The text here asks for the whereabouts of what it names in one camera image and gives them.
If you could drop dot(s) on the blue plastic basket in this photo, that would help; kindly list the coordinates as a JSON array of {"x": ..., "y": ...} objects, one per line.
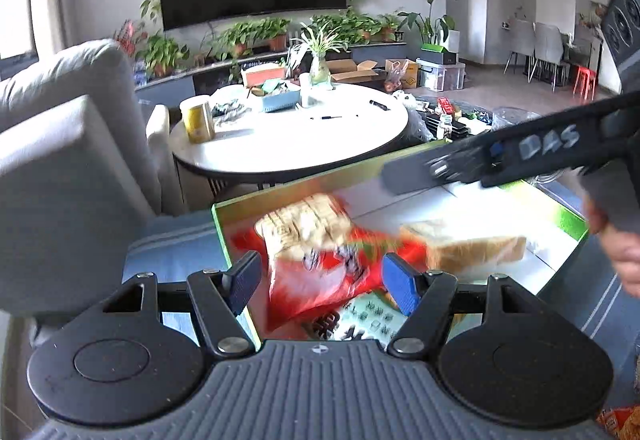
[{"x": 280, "y": 102}]

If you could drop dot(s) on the white cup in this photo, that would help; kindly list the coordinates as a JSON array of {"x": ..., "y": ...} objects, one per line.
[{"x": 306, "y": 92}]

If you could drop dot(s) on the orange box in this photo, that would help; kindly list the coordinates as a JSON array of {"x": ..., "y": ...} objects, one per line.
[{"x": 262, "y": 74}]

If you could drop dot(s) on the clear storage bin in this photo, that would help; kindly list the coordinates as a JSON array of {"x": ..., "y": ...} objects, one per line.
[{"x": 442, "y": 77}]

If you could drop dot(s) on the grey armchair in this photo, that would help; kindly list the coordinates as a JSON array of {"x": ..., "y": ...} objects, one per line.
[{"x": 65, "y": 169}]

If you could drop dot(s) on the bread loaf packet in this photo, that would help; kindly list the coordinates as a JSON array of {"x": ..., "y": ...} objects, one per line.
[{"x": 475, "y": 245}]

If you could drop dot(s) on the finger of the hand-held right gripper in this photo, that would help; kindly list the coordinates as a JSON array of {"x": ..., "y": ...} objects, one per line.
[{"x": 425, "y": 169}]

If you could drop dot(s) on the green black box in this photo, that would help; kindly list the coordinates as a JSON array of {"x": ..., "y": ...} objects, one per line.
[{"x": 437, "y": 54}]

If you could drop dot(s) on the beige red snack packet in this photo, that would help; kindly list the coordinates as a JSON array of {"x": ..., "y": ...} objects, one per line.
[{"x": 320, "y": 250}]

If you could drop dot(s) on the black pen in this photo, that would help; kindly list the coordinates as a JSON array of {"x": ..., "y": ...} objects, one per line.
[{"x": 327, "y": 117}]

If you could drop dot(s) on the grey television cabinet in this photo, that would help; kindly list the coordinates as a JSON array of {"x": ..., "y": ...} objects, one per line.
[{"x": 165, "y": 89}]

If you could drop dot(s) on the green white snack packet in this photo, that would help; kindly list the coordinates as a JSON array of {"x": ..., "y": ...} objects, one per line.
[{"x": 370, "y": 317}]

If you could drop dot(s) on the grey crumpled wrapper pile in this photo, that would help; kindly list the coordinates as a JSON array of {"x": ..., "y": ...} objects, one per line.
[{"x": 230, "y": 109}]

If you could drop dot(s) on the red stool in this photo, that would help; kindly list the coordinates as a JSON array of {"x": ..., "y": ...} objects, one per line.
[{"x": 586, "y": 82}]

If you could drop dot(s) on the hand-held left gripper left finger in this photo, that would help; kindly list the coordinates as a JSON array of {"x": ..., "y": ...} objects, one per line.
[{"x": 244, "y": 285}]

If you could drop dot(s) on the person's right hand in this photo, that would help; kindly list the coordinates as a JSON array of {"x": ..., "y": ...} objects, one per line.
[{"x": 627, "y": 255}]

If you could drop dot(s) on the large-leaf plant white pot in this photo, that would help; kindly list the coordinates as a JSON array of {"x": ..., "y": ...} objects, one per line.
[{"x": 440, "y": 27}]

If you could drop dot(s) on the red flowering plant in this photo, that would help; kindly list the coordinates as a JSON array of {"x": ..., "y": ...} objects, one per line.
[{"x": 130, "y": 37}]

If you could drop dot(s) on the yellow cardboard box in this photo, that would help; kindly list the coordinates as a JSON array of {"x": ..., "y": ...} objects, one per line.
[{"x": 405, "y": 74}]

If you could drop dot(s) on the white dining chair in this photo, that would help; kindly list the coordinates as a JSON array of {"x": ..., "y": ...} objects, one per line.
[
  {"x": 520, "y": 39},
  {"x": 547, "y": 44}
]

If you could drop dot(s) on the green potted plant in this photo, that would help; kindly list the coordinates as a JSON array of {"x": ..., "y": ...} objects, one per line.
[
  {"x": 275, "y": 32},
  {"x": 162, "y": 52},
  {"x": 345, "y": 27},
  {"x": 390, "y": 27},
  {"x": 237, "y": 37}
]

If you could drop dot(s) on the open cardboard box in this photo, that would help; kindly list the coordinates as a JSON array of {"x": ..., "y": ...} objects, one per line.
[{"x": 352, "y": 69}]

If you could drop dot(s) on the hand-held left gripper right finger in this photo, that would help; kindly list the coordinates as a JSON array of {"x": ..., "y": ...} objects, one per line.
[{"x": 400, "y": 282}]

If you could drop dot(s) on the spider plant in vase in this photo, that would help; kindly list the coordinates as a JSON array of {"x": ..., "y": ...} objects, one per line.
[{"x": 320, "y": 49}]

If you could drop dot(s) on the green cardboard box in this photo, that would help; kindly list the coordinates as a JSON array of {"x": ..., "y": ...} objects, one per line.
[{"x": 565, "y": 220}]

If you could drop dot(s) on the white round table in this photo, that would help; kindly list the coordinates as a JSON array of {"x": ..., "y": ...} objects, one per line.
[{"x": 300, "y": 139}]

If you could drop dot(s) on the yellow tin can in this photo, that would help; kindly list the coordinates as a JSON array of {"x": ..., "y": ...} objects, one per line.
[{"x": 198, "y": 119}]

